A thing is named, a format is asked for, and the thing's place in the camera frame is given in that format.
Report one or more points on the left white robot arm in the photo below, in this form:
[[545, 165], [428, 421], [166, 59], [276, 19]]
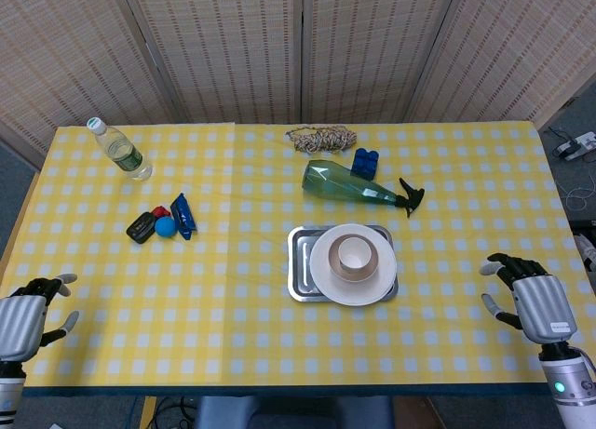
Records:
[[9, 394]]

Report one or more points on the black rectangular case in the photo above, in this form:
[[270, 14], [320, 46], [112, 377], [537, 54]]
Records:
[[141, 227]]

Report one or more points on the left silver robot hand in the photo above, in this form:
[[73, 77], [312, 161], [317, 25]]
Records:
[[21, 319]]

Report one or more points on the woven folding screen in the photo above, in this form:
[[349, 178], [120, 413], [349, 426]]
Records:
[[298, 47]]

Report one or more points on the beige bowl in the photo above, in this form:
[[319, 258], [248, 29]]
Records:
[[342, 271]]

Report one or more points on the blue toy building block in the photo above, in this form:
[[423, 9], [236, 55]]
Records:
[[365, 163]]

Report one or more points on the green spray bottle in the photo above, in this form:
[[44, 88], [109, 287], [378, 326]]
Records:
[[344, 187]]

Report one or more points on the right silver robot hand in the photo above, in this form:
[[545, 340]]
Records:
[[545, 308]]

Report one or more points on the white plate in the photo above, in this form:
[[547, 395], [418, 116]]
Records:
[[372, 280]]

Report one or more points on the blue ball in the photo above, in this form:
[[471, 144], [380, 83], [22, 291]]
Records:
[[165, 227]]

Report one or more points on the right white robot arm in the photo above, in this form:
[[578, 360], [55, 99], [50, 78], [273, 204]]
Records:
[[570, 387]]

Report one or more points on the yellow checkered tablecloth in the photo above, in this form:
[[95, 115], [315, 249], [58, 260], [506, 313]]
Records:
[[261, 308]]

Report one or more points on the white cup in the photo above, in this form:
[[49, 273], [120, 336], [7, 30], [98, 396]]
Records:
[[352, 256]]

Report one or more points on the clear plastic water bottle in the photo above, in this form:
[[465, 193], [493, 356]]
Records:
[[122, 155]]

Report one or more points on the metal tray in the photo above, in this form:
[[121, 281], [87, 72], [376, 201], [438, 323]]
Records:
[[300, 261]]

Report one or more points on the white power adapter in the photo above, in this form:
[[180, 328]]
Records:
[[575, 146]]

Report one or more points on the blue snack packet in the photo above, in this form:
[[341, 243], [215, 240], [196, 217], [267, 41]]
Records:
[[183, 216]]

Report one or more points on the small red object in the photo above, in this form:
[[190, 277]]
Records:
[[161, 211]]

